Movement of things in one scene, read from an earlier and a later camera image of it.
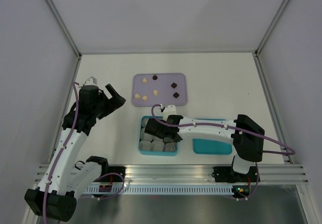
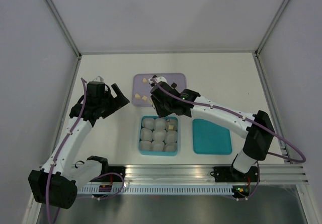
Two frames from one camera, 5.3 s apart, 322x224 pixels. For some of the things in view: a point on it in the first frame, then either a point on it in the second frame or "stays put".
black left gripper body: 105,106 stays put
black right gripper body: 162,137 -> 163,108
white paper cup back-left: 144,122 stays put
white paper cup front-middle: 157,145 stays put
